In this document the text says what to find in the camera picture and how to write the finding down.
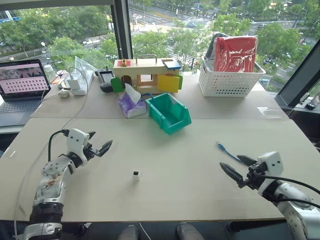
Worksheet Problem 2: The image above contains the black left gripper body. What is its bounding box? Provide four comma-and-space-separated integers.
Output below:
83, 142, 104, 164

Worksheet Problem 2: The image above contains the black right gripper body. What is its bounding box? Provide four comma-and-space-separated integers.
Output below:
238, 161, 267, 191

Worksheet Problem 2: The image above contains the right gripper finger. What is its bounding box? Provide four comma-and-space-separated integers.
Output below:
219, 161, 244, 186
236, 154, 258, 166

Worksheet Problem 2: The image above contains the purple tissue pack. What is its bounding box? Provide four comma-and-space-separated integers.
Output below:
116, 82, 148, 119

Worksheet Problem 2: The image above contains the white power strip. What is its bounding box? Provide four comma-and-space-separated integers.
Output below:
65, 66, 94, 97

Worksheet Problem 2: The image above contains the white charger adapter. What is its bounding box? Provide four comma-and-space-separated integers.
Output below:
66, 78, 81, 91

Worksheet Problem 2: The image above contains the black handheld remote controller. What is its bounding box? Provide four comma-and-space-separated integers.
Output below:
94, 65, 116, 94

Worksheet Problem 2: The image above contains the clear acrylic triangle stand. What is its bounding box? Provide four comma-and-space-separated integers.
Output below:
74, 55, 99, 76

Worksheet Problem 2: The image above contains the green plastic bin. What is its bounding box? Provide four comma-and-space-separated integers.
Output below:
145, 92, 193, 136

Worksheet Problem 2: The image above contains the grey rounded shape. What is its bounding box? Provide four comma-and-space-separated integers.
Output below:
177, 222, 205, 240

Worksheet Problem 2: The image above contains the white perforated plastic basket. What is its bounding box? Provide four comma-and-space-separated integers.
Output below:
198, 55, 267, 98

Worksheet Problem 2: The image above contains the open laptop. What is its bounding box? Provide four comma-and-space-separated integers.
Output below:
0, 58, 52, 128

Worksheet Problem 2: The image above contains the wooden toy house box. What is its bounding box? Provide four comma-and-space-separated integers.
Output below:
112, 54, 184, 95

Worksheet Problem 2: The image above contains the red plastic-wrapped package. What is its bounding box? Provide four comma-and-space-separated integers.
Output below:
213, 35, 259, 74

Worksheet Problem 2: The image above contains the dark window pillar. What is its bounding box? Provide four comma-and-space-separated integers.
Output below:
109, 0, 134, 61

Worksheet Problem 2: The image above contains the black bag behind package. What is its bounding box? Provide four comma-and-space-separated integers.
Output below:
205, 32, 227, 60

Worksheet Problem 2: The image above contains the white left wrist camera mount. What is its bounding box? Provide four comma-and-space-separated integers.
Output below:
66, 128, 91, 164

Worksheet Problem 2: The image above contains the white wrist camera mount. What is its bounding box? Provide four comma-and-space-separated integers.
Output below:
256, 151, 285, 181
66, 128, 91, 164

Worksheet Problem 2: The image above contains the blue cable piece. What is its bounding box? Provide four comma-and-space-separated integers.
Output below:
215, 140, 243, 163

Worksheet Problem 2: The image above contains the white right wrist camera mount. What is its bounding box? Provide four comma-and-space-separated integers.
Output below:
256, 151, 285, 181

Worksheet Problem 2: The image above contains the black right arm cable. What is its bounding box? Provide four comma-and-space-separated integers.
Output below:
252, 172, 320, 210

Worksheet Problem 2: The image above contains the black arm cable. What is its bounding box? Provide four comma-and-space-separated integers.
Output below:
252, 172, 320, 210
47, 128, 70, 161

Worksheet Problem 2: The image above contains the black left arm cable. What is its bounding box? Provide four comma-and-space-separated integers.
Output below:
47, 128, 70, 161

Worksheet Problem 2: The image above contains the dark slanted window frame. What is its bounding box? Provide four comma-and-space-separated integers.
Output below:
274, 39, 320, 109

